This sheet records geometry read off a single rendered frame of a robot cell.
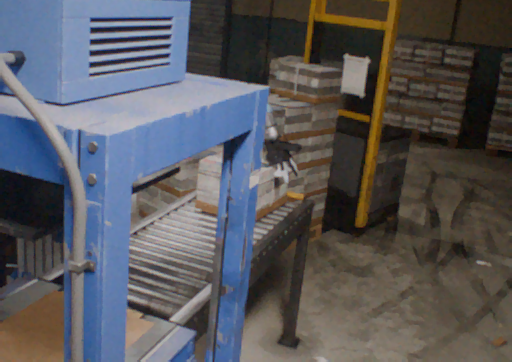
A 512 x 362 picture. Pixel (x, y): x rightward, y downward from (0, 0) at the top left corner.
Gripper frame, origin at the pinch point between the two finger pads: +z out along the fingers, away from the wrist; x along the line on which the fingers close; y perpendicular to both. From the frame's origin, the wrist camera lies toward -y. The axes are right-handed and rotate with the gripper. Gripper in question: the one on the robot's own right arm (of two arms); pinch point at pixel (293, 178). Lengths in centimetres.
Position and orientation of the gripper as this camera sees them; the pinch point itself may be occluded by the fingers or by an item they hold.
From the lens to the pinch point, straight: 266.8
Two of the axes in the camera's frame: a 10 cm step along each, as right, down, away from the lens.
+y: -8.2, 2.9, 5.0
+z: 3.5, 9.3, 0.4
